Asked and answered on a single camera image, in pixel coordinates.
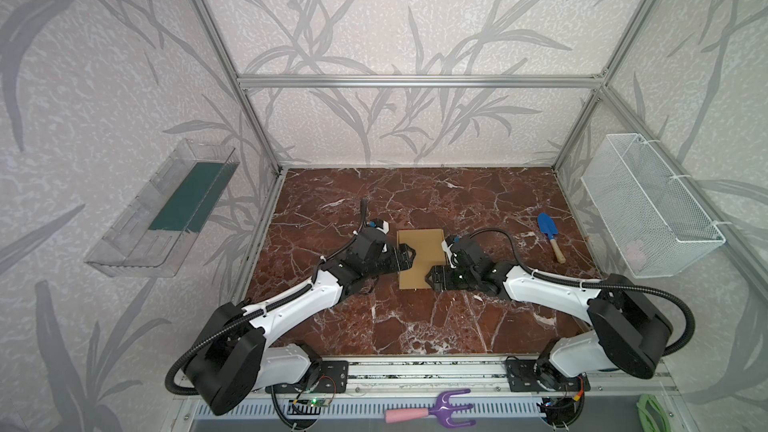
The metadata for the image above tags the brown cardboard box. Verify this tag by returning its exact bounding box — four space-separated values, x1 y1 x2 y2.
397 229 446 290

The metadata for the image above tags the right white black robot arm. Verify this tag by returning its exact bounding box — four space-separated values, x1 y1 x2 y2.
425 234 696 390

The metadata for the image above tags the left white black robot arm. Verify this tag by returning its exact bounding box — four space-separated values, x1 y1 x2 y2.
164 200 417 415

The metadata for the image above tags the purple pink garden fork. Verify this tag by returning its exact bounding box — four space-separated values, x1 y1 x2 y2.
385 388 476 429

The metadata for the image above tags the small green lit circuit board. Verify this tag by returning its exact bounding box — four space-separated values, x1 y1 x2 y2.
290 397 333 416

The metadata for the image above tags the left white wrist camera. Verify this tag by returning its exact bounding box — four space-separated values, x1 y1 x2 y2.
365 219 390 240

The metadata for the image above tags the blue trowel wooden handle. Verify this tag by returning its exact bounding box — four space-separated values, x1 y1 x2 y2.
537 213 566 264

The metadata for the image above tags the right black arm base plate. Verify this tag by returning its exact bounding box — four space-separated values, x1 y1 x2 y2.
504 356 590 395

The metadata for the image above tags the aluminium front rail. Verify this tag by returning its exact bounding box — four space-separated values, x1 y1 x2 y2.
172 355 679 400

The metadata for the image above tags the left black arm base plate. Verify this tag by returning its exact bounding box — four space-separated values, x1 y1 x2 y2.
267 360 350 394

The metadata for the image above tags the white wire mesh basket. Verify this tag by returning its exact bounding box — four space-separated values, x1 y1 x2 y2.
581 133 726 278

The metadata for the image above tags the clear plastic wall bin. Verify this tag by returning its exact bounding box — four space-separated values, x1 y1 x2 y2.
85 139 240 278

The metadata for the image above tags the green coiled cable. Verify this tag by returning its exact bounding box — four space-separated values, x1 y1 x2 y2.
635 394 672 432

